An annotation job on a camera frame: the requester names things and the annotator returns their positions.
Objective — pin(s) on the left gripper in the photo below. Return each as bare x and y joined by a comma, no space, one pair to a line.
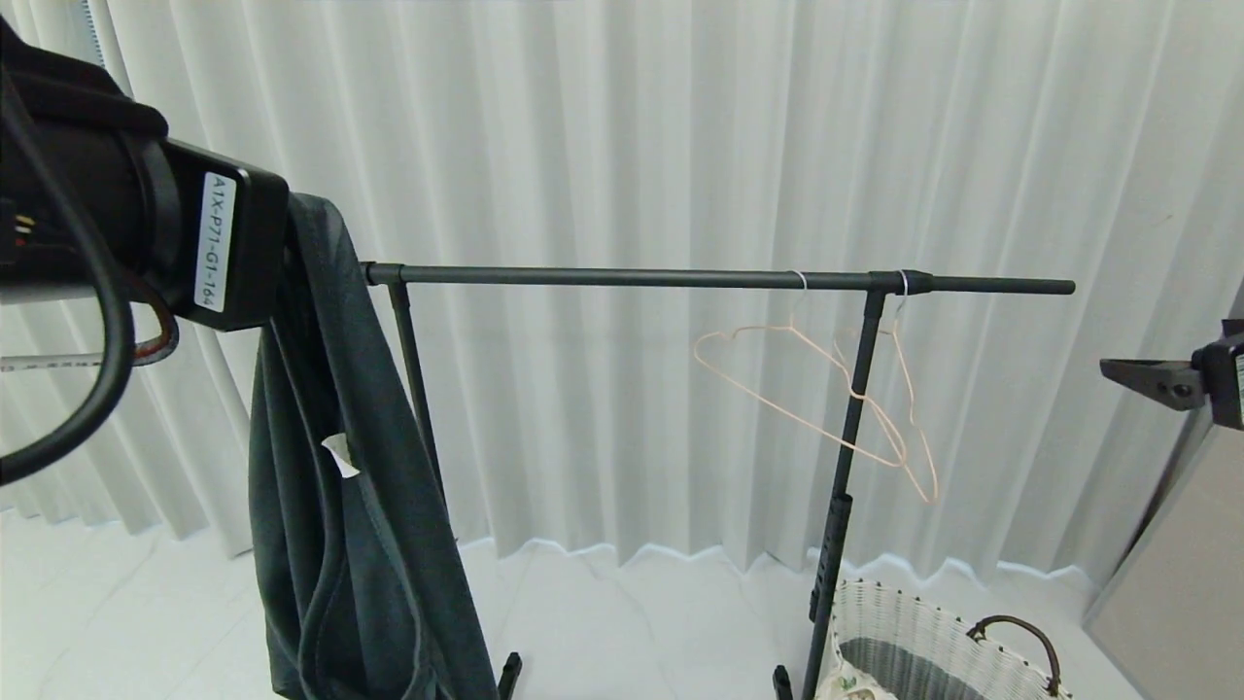
146,214

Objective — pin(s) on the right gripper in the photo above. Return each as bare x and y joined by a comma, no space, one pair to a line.
1226,379

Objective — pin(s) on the dark grey long-sleeved shirt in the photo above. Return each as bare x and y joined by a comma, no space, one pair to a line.
330,340

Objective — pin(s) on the pink clothes hanger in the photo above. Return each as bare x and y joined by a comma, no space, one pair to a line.
918,428
777,408

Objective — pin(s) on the white laundry basket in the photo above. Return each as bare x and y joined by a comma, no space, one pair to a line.
923,642

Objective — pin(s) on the black clothes rack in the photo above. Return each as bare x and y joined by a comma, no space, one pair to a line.
632,277

